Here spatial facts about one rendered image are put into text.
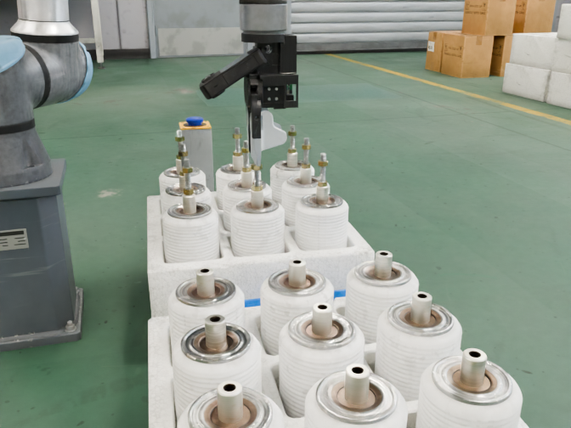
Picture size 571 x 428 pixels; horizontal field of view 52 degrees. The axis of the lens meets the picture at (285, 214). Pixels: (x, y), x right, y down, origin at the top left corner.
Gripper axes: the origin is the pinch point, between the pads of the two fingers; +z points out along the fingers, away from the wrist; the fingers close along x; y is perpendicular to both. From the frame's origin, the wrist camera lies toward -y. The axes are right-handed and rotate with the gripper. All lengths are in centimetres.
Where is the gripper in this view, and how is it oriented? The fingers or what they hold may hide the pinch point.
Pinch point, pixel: (252, 155)
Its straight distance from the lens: 101.1
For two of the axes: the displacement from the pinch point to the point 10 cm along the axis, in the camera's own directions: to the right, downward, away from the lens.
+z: 0.0, 9.4, 3.5
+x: -1.6, -3.5, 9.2
